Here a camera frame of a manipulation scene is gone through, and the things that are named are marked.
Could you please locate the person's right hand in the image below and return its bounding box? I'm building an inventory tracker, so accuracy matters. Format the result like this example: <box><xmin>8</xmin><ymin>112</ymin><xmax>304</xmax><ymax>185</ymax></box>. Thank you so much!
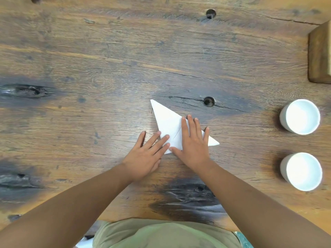
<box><xmin>169</xmin><ymin>115</ymin><xmax>211</xmax><ymax>174</ymax></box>

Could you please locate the person's left hand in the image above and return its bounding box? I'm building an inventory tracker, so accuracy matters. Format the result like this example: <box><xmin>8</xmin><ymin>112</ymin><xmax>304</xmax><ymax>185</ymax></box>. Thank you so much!
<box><xmin>122</xmin><ymin>131</ymin><xmax>170</xmax><ymax>183</ymax></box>

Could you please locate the white paper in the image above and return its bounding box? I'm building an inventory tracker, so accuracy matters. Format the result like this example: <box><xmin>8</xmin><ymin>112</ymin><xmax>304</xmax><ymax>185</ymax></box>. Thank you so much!
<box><xmin>150</xmin><ymin>99</ymin><xmax>220</xmax><ymax>155</ymax></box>

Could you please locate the person's right forearm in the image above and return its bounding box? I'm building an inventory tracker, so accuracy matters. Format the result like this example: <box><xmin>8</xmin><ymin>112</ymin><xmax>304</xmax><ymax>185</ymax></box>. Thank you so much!
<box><xmin>199</xmin><ymin>159</ymin><xmax>331</xmax><ymax>248</ymax></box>

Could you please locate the person's left forearm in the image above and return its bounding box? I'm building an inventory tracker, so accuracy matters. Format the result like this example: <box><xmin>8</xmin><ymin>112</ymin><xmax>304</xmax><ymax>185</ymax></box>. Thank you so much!
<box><xmin>0</xmin><ymin>163</ymin><xmax>135</xmax><ymax>248</ymax></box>

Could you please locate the light green shirt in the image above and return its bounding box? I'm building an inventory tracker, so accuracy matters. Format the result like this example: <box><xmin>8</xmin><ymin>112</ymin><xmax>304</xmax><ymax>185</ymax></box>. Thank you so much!
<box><xmin>92</xmin><ymin>218</ymin><xmax>242</xmax><ymax>248</ymax></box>

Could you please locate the white cup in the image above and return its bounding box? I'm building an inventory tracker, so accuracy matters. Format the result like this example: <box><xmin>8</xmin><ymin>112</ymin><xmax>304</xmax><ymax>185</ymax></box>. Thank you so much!
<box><xmin>280</xmin><ymin>152</ymin><xmax>323</xmax><ymax>192</ymax></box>
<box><xmin>279</xmin><ymin>99</ymin><xmax>321</xmax><ymax>136</ymax></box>

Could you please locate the white object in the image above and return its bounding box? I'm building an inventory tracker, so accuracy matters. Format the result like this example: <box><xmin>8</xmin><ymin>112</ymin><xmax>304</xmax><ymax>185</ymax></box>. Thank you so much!
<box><xmin>75</xmin><ymin>236</ymin><xmax>94</xmax><ymax>248</ymax></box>

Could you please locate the teal patterned cloth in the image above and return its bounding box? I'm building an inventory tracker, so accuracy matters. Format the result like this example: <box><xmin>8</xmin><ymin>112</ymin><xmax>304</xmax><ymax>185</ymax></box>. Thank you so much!
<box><xmin>234</xmin><ymin>231</ymin><xmax>254</xmax><ymax>248</ymax></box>

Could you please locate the wooden block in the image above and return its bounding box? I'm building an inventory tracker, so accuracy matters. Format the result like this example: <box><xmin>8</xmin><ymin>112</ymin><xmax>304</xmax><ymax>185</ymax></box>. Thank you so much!
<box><xmin>308</xmin><ymin>20</ymin><xmax>331</xmax><ymax>84</ymax></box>

